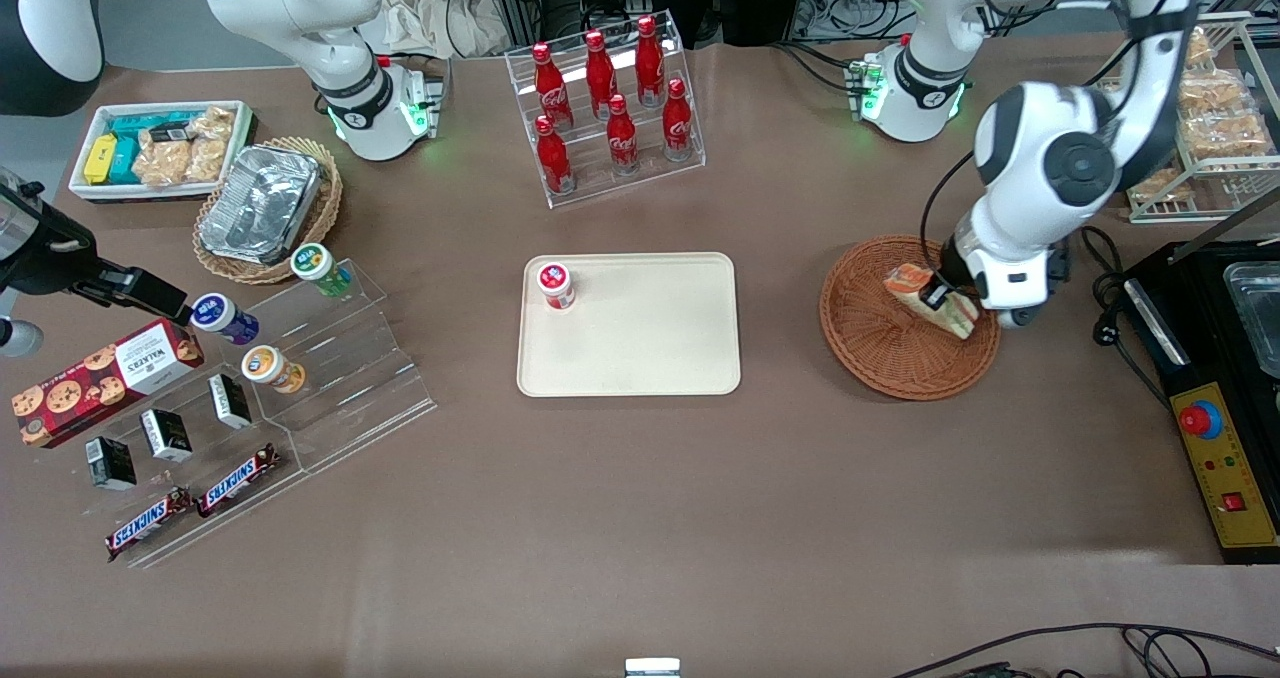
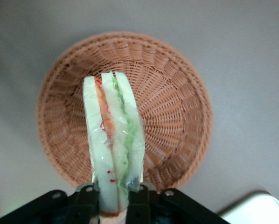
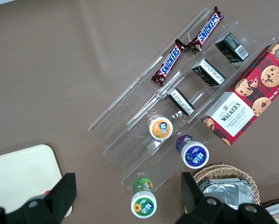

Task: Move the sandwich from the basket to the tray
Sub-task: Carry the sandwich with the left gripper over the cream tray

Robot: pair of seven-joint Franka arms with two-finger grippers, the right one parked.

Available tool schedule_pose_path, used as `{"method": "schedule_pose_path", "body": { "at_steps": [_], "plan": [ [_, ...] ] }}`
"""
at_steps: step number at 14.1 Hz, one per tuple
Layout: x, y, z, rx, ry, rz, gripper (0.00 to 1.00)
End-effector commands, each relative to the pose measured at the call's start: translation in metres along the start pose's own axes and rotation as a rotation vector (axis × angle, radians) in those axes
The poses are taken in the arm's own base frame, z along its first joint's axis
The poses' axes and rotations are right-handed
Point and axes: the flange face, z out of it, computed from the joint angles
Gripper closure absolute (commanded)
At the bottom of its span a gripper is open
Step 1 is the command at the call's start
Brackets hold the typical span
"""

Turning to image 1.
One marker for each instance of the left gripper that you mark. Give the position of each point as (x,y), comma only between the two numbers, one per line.
(941,290)

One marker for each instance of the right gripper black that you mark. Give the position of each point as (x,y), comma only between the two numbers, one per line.
(50,258)

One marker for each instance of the triangular sandwich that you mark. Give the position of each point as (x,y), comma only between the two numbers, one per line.
(905,280)

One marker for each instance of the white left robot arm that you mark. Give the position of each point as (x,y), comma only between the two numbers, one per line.
(1050,158)

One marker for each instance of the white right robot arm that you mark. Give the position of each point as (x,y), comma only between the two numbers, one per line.
(300,3)

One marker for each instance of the round brown wicker basket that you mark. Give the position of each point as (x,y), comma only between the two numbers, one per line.
(880,348)

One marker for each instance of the aluminium foil tray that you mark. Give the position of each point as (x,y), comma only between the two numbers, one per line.
(260,203)

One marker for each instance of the light wicker basket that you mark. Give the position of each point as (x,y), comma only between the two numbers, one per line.
(325,208)

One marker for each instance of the steel machine tray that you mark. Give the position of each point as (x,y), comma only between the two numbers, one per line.
(1260,313)

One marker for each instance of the cream plastic tray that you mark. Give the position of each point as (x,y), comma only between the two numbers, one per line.
(640,338)

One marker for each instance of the purple cap small bottle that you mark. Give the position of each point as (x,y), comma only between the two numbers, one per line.
(215,313)

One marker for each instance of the red Walkers shortbread box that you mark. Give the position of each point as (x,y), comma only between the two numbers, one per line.
(100,378)

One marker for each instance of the white plastic bin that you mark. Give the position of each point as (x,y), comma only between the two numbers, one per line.
(90,193)

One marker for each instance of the small black carton box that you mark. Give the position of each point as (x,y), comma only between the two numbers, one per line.
(166,436)
(110,463)
(230,401)

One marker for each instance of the orange cap small bottle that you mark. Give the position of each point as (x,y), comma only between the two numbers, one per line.
(265,366)

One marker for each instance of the clear bag of biscuits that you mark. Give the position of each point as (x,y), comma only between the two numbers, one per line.
(207,160)
(162,163)
(215,123)

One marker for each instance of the teal small box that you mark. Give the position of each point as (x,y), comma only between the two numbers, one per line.
(145,123)
(125,158)

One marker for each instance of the yellow small box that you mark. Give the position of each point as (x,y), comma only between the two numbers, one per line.
(100,160)

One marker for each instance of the green cap small bottle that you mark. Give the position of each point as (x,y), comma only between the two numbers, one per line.
(312,260)

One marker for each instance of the Snickers chocolate bar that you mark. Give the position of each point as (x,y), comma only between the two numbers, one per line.
(238,480)
(148,524)

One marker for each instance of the clear acrylic stepped shelf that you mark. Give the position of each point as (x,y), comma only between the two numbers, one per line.
(350,378)

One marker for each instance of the clear bag of pastries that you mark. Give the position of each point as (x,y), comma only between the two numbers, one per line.
(1165,183)
(1225,135)
(1215,90)
(1200,48)

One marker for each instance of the black machine with yellow panel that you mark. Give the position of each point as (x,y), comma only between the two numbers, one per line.
(1190,338)

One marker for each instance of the red emergency stop button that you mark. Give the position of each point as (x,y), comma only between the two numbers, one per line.
(1198,420)

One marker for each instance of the clear acrylic bottle rack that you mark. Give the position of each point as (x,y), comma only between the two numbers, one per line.
(690,158)

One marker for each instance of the red cola bottle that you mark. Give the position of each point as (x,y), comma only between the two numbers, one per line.
(622,138)
(649,58)
(550,88)
(677,123)
(600,68)
(553,158)

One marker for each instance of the red cap white bottle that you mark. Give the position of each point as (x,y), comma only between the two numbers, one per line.
(555,283)

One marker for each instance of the crumpled beige paper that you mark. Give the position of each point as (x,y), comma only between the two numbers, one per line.
(430,13)

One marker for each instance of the small white block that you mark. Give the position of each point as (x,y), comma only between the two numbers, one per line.
(652,668)

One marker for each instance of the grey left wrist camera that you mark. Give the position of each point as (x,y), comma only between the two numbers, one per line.
(1022,316)

